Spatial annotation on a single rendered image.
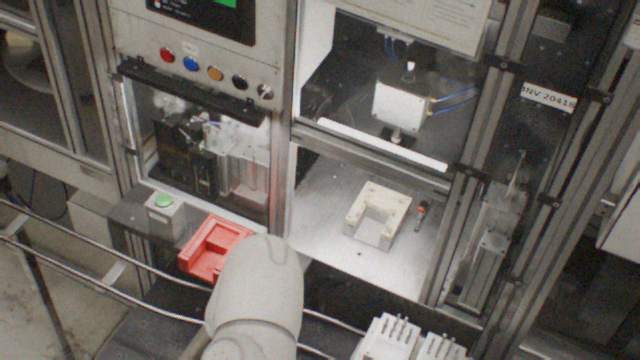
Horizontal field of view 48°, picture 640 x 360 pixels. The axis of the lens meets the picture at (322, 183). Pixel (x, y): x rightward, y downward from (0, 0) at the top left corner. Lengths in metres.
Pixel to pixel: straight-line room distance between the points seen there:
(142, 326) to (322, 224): 0.56
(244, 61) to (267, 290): 0.55
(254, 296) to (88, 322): 1.81
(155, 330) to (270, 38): 0.94
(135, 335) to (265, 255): 0.92
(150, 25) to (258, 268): 0.66
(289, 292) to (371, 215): 0.83
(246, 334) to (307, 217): 0.89
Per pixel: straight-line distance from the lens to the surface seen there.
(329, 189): 2.02
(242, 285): 1.14
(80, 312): 2.92
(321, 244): 1.89
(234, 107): 1.56
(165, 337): 2.02
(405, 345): 1.74
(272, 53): 1.45
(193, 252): 1.81
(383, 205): 1.91
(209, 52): 1.54
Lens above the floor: 2.42
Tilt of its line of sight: 48 degrees down
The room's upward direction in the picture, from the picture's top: 6 degrees clockwise
